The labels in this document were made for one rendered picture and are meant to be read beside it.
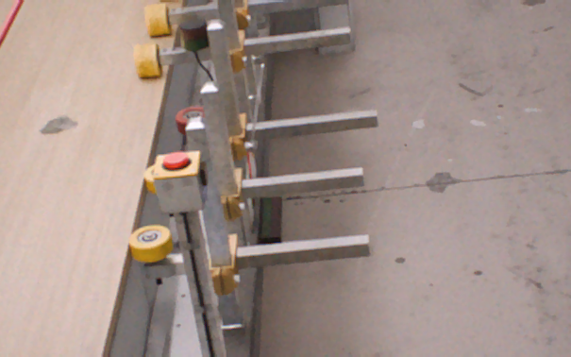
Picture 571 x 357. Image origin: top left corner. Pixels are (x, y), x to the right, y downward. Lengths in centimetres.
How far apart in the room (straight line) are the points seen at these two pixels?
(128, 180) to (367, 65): 258
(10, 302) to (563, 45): 321
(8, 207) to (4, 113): 45
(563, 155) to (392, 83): 88
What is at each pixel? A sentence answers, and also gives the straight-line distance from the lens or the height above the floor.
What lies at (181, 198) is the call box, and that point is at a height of 118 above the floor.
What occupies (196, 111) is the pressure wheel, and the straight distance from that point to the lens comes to 278.
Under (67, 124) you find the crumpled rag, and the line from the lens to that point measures 283.
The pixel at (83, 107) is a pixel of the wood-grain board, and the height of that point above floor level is 90.
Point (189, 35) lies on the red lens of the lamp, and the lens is 260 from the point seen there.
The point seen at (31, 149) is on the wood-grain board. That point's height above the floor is 90.
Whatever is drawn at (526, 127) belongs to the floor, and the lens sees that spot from 445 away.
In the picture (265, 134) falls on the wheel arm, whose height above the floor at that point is 84.
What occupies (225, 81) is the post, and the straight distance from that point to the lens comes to 266.
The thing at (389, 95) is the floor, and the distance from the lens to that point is 475.
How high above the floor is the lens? 212
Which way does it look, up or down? 29 degrees down
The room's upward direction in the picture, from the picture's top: 9 degrees counter-clockwise
